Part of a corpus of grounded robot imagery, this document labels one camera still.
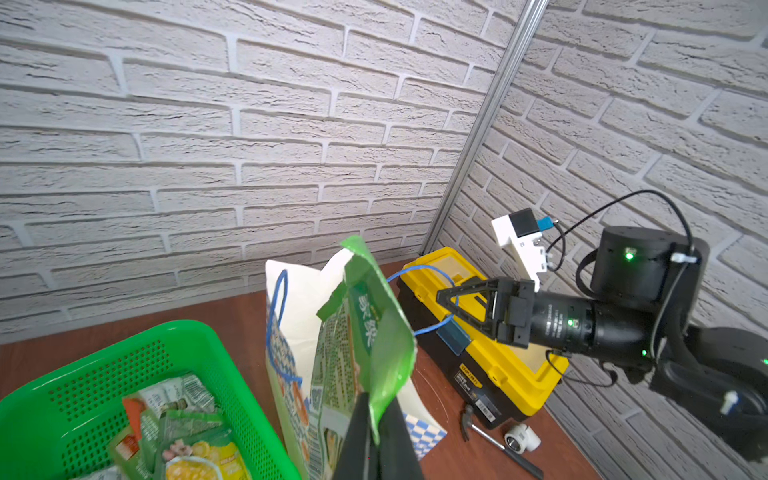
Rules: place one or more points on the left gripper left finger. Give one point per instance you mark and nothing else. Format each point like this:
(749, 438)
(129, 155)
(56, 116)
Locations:
(359, 455)

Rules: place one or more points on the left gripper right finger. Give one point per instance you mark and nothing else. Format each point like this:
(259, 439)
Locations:
(397, 459)

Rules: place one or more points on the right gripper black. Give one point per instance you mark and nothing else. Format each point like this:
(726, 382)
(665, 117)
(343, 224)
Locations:
(509, 305)

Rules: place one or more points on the green soup packet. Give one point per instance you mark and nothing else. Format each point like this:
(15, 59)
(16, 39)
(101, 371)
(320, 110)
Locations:
(365, 345)

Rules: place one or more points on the white blue checkered paper bag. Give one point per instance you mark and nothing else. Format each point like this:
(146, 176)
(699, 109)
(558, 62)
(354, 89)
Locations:
(296, 293)

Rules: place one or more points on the yellow corn soup packet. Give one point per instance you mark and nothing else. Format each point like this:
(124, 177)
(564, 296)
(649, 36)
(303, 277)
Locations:
(209, 455)

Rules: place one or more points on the green plastic basket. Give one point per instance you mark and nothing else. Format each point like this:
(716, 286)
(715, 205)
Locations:
(59, 426)

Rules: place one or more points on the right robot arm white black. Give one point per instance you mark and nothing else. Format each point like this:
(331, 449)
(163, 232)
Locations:
(633, 314)

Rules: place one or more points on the yellow black toolbox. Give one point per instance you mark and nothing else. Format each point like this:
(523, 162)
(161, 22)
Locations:
(501, 382)

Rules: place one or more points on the white pvc pipe fitting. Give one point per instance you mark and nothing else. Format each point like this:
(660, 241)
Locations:
(521, 438)

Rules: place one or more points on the small hammer black handle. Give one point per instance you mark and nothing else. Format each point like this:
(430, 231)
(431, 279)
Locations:
(467, 425)

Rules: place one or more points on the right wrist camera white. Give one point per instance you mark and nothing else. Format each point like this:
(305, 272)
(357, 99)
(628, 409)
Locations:
(521, 232)

